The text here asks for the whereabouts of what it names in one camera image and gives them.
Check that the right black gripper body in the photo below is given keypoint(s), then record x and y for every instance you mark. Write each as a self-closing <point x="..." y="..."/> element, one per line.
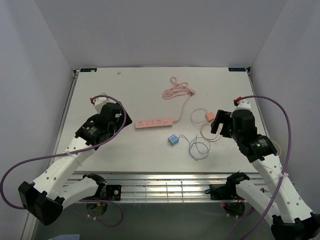
<point x="235" y="133"/>

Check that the left blue corner label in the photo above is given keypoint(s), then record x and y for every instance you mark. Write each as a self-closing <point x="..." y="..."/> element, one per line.
<point x="88" y="70"/>

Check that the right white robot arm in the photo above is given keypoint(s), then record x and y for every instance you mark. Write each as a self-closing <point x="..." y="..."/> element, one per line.
<point x="289" y="217"/>

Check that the pink power strip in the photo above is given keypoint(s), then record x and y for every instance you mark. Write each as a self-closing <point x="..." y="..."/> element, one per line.
<point x="154" y="123"/>

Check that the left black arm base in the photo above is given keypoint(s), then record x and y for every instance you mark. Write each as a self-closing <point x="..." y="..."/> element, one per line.
<point x="110" y="192"/>

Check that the pink charger plug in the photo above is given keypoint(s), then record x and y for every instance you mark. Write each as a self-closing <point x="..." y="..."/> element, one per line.
<point x="209" y="116"/>

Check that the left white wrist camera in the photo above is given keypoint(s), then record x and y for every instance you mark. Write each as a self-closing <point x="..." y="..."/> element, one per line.
<point x="99" y="102"/>

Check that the right blue corner label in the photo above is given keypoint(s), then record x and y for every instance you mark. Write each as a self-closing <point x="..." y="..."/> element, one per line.
<point x="237" y="69"/>

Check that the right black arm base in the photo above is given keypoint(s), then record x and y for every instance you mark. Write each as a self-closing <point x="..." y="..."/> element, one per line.
<point x="221" y="192"/>

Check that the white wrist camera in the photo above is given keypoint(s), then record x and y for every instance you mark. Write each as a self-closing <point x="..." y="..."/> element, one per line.
<point x="99" y="102"/>
<point x="241" y="104"/>

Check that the blue cloth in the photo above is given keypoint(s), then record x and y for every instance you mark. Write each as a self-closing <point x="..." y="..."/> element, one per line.
<point x="67" y="237"/>

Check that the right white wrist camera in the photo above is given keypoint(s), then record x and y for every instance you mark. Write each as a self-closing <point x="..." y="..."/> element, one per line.
<point x="241" y="104"/>

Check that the blue charger plug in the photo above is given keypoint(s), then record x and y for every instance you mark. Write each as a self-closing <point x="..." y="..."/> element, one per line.
<point x="173" y="140"/>

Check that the blue corner label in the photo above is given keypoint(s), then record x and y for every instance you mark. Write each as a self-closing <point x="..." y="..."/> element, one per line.
<point x="88" y="70"/>
<point x="237" y="69"/>

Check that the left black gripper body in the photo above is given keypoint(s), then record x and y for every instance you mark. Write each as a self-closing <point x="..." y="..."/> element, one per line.
<point x="117" y="126"/>

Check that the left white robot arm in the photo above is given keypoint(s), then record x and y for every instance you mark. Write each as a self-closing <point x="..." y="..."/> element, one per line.
<point x="47" y="196"/>

